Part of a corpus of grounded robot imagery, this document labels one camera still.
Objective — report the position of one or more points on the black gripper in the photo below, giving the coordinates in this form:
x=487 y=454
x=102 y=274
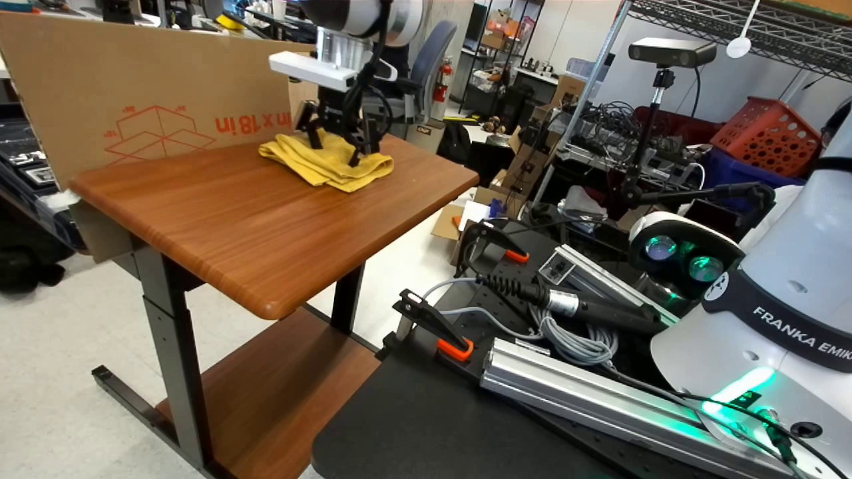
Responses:
x=349 y=108

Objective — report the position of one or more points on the yellow cloth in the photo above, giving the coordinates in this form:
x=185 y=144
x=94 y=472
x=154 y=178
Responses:
x=334 y=173

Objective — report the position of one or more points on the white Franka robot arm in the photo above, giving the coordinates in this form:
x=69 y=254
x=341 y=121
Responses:
x=799 y=268

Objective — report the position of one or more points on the red fire extinguisher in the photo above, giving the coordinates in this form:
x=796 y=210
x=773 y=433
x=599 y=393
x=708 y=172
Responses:
x=440 y=81

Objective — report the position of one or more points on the light grey swivel chair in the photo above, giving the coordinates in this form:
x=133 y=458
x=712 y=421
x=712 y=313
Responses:
x=430 y=55

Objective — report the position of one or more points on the open cardboard box with paper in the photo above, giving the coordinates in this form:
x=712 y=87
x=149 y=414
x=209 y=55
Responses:
x=447 y=221

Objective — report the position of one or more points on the upright cardboard box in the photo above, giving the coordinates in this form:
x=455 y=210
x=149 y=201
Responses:
x=526 y=173

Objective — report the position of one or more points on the orange and black clamp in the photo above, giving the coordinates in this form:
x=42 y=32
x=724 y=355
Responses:
x=518 y=256
x=454 y=350

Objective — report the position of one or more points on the blue plastic bin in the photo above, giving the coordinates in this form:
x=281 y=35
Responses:
x=733 y=172

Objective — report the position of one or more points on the white round lamp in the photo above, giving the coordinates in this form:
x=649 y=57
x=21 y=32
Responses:
x=737 y=47

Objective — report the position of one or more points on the red plastic basket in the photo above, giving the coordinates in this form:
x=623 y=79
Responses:
x=767 y=137

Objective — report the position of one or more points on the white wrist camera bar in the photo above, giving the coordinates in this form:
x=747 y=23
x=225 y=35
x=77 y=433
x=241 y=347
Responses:
x=307 y=71

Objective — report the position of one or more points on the wooden table with black frame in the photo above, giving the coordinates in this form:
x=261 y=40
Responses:
x=247 y=230

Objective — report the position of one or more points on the short aluminium rail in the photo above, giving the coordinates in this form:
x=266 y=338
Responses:
x=586 y=269

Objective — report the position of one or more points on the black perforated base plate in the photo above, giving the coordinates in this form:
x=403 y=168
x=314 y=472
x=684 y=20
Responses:
x=416 y=426

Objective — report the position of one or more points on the black camera stand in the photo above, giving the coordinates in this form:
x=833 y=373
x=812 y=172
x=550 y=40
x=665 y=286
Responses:
x=660 y=84

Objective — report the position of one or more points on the stereo camera with green lenses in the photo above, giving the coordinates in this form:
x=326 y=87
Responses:
x=656 y=228

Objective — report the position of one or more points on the black camera on stand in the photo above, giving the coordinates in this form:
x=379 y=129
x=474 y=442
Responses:
x=669 y=52

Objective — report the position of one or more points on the long aluminium rail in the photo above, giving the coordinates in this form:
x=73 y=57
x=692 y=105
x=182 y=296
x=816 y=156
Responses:
x=603 y=401

